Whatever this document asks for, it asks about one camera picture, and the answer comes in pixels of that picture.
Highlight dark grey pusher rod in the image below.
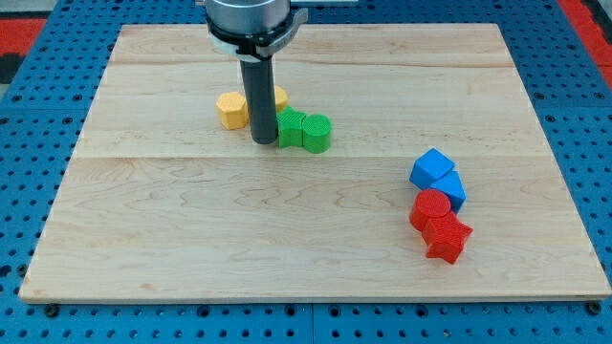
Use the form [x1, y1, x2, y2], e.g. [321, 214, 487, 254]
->
[240, 59, 277, 144]

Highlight green circle block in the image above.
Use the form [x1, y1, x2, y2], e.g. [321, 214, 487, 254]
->
[302, 114, 332, 154]

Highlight red circle block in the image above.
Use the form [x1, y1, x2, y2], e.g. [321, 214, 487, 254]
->
[408, 188, 451, 231]

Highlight yellow block behind rod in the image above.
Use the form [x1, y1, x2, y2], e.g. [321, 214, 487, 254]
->
[274, 86, 289, 112]

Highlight yellow hexagon block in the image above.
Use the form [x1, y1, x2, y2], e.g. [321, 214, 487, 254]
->
[215, 92, 249, 130]

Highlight green star block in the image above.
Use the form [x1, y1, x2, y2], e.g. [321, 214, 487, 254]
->
[276, 106, 306, 148]

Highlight wooden board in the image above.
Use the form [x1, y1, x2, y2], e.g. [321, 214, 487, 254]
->
[19, 24, 611, 304]

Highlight blue cube block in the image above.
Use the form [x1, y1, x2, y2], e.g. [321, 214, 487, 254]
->
[408, 148, 455, 189]

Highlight blue pentagon block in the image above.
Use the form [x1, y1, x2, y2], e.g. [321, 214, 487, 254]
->
[430, 171, 467, 213]

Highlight red star block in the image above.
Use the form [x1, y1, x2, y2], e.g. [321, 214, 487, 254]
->
[422, 211, 473, 265]

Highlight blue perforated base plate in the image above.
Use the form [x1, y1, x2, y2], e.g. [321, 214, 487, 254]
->
[1, 0, 611, 343]

